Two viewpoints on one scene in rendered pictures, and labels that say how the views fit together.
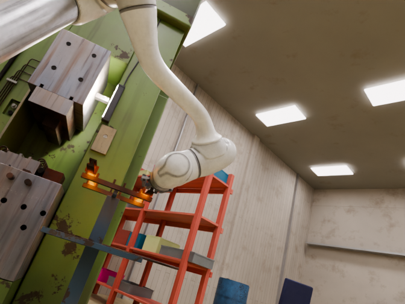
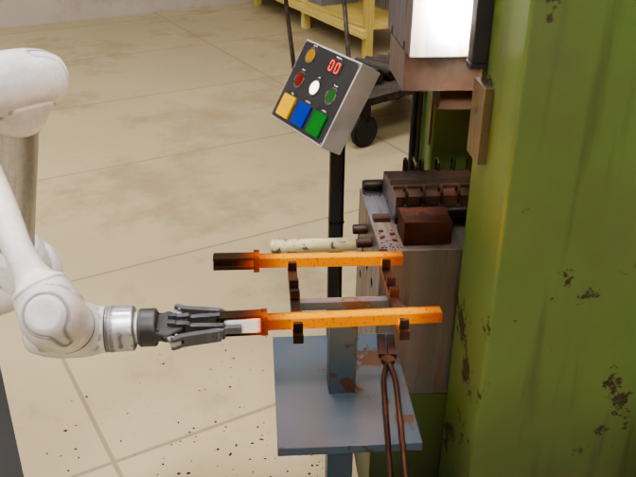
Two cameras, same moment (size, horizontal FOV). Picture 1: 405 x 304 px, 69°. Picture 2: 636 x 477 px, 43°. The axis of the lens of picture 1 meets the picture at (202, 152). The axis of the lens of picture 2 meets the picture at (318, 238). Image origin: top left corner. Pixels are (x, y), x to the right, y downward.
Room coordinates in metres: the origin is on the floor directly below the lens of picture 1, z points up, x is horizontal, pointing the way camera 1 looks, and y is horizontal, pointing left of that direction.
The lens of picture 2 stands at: (1.57, -1.12, 1.85)
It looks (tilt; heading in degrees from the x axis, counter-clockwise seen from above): 28 degrees down; 99
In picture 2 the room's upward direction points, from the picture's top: 1 degrees clockwise
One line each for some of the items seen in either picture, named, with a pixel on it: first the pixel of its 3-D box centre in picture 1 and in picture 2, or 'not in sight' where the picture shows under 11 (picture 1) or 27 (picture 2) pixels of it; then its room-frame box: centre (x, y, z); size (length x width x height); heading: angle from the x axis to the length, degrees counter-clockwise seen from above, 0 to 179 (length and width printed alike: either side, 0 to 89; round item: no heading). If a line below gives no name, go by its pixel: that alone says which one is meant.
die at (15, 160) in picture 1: (24, 171); (466, 190); (1.65, 0.90, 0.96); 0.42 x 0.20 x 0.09; 15
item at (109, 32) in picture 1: (109, 43); not in sight; (1.80, 0.90, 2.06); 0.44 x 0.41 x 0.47; 15
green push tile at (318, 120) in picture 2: not in sight; (317, 124); (1.19, 1.22, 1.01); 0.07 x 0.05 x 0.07; 130
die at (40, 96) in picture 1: (55, 116); (479, 60); (1.65, 0.90, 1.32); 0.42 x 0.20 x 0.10; 15
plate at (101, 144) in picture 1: (103, 139); (480, 120); (1.65, 0.58, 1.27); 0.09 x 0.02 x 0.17; 105
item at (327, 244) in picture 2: not in sight; (338, 244); (1.27, 1.16, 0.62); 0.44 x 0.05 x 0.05; 15
